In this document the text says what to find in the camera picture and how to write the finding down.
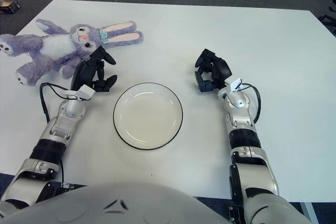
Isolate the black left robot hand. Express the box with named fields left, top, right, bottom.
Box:
left=71, top=46, right=118, bottom=93

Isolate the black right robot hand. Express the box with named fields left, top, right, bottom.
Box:
left=194, top=48, right=233, bottom=93

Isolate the purple plush bunny doll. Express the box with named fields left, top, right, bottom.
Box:
left=0, top=18, right=144, bottom=87

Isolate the white plate with black rim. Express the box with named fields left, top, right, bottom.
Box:
left=113, top=82, right=184, bottom=152

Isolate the dark cardboard box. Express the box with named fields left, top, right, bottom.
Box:
left=0, top=0, right=22, bottom=14

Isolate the black office chair base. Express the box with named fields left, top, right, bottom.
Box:
left=317, top=0, right=336, bottom=36

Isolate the grey robot torso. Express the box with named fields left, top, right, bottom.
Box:
left=0, top=181, right=237, bottom=224

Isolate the white table leg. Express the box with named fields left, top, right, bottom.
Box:
left=299, top=201, right=314, bottom=224

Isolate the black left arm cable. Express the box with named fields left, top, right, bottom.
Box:
left=39, top=82, right=81, bottom=126

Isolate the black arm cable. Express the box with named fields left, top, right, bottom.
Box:
left=240, top=83, right=262, bottom=125
left=39, top=82, right=81, bottom=126

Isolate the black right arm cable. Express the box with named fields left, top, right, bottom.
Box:
left=240, top=83, right=262, bottom=125

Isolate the metal table support bracket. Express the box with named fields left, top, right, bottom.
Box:
left=59, top=182, right=88, bottom=191
left=227, top=202, right=246, bottom=224

